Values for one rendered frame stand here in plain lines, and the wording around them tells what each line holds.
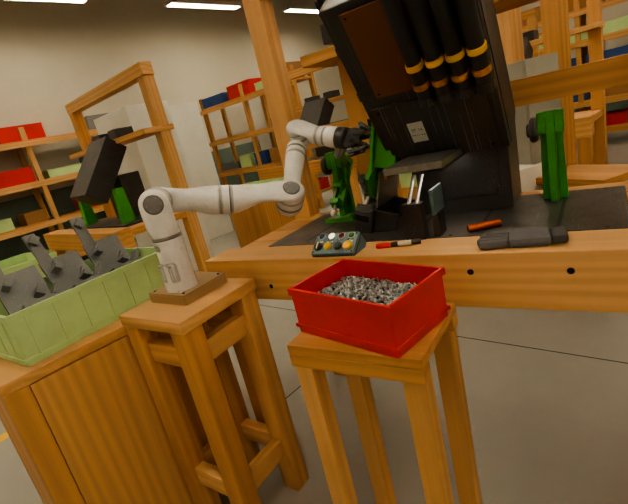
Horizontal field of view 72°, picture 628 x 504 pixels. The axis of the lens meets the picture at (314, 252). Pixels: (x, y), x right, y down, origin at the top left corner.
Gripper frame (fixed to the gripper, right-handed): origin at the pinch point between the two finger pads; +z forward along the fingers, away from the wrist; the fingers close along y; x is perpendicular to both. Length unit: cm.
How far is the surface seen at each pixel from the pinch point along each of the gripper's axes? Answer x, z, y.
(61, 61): 200, -697, 233
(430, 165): -20.1, 27.7, -19.5
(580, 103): 513, 46, 452
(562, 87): 14, 50, 37
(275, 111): 16, -60, 21
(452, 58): -38.3, 30.5, -2.5
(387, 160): -3.9, 8.6, -9.4
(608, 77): 12, 62, 39
